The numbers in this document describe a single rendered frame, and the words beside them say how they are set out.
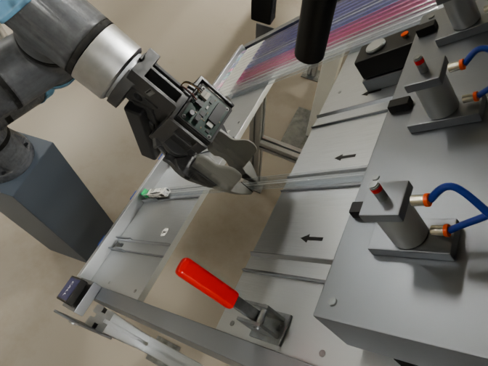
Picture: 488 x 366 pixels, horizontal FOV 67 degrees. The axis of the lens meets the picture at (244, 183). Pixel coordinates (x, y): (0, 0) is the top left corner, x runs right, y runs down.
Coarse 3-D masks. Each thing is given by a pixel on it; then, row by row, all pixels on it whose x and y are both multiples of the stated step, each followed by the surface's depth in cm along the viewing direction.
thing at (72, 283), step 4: (68, 280) 60; (72, 280) 59; (76, 280) 58; (68, 284) 59; (72, 284) 58; (76, 284) 57; (64, 288) 59; (68, 288) 58; (72, 288) 57; (60, 292) 59; (64, 292) 58; (68, 292) 57; (60, 296) 58; (64, 296) 57; (68, 296) 56
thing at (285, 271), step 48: (336, 96) 52; (384, 96) 45; (336, 144) 45; (288, 192) 45; (336, 192) 40; (288, 240) 40; (336, 240) 35; (240, 288) 40; (288, 288) 35; (240, 336) 35; (288, 336) 32; (336, 336) 29
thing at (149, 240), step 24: (240, 96) 77; (264, 96) 71; (240, 120) 69; (168, 168) 77; (144, 216) 69; (168, 216) 62; (192, 216) 59; (120, 240) 69; (144, 240) 62; (168, 240) 57; (120, 264) 62; (144, 264) 57; (120, 288) 57; (144, 288) 52
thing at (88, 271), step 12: (240, 48) 94; (216, 84) 88; (156, 168) 76; (156, 180) 76; (132, 204) 72; (120, 216) 71; (132, 216) 72; (120, 228) 70; (108, 240) 69; (96, 252) 67; (108, 252) 68; (96, 264) 67; (84, 276) 65
